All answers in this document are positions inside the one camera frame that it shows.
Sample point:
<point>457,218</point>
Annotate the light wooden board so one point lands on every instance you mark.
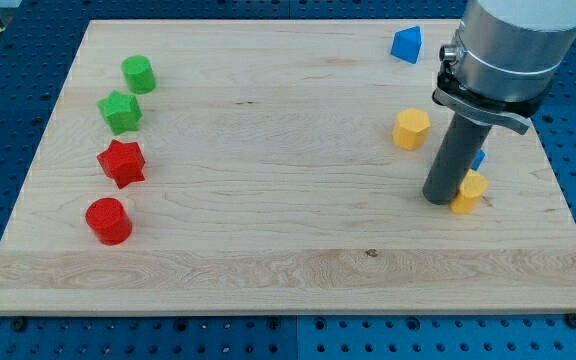
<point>273,186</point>

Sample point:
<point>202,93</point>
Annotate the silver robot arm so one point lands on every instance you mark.
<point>500,63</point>

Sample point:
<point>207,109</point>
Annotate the yellow hexagon block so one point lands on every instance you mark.
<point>411,129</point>

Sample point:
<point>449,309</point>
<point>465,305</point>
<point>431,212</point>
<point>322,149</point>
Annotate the red cylinder block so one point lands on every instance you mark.
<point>109,221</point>

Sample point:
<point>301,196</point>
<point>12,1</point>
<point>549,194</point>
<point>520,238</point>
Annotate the red star block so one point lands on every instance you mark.
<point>123,163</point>

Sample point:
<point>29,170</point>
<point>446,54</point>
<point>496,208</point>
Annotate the green cylinder block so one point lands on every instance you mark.
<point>138,74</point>

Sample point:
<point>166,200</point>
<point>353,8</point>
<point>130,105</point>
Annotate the green star block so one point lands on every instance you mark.
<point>121,112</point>

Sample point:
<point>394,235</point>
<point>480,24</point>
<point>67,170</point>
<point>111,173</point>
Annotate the blue pentagon block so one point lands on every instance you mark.
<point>407,44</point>

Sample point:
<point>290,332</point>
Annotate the yellow cylinder block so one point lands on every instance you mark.
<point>470,191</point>

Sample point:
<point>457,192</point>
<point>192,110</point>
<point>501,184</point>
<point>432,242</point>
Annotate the small blue block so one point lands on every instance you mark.
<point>478,160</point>

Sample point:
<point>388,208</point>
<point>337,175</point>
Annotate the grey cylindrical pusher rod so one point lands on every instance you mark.
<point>458,150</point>

